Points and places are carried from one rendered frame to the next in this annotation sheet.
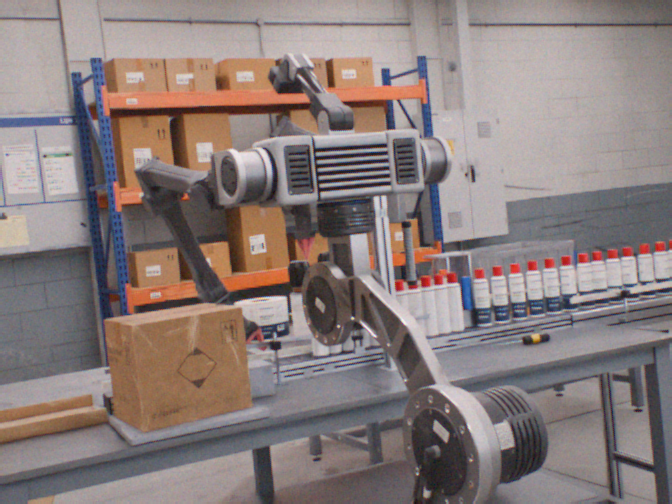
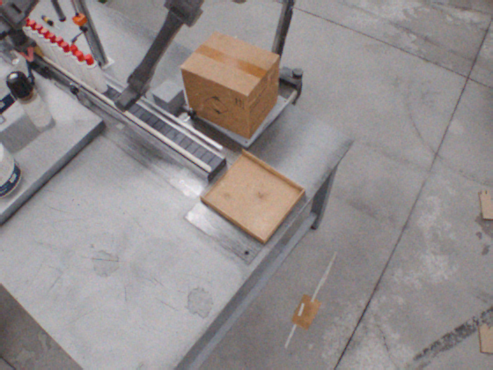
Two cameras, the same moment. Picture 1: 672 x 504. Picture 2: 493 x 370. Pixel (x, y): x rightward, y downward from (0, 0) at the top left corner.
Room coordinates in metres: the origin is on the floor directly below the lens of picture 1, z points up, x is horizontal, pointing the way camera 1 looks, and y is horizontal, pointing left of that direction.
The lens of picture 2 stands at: (2.83, 1.53, 2.24)
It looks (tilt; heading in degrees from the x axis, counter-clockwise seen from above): 60 degrees down; 242
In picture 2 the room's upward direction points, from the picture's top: 2 degrees counter-clockwise
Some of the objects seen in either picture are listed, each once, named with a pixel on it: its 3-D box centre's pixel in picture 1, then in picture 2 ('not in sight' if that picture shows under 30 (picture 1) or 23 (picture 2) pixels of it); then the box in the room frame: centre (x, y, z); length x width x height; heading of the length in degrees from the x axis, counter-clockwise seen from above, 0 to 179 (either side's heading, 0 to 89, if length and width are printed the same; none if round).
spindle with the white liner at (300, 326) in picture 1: (302, 302); (31, 101); (3.11, 0.13, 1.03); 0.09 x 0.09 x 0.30
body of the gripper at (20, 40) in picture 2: (303, 225); (18, 36); (3.02, 0.09, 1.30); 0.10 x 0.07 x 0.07; 116
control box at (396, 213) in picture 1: (385, 193); not in sight; (2.85, -0.19, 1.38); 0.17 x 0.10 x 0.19; 169
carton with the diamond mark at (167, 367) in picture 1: (178, 362); (231, 85); (2.35, 0.45, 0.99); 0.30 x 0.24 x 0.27; 120
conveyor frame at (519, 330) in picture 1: (360, 356); (84, 81); (2.88, -0.05, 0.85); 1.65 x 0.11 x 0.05; 114
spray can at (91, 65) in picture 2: (318, 324); (95, 73); (2.82, 0.07, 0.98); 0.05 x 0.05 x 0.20
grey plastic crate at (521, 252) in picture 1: (511, 266); not in sight; (4.92, -0.98, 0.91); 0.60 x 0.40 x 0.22; 123
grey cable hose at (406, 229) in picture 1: (409, 253); (54, 0); (2.86, -0.24, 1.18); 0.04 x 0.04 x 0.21
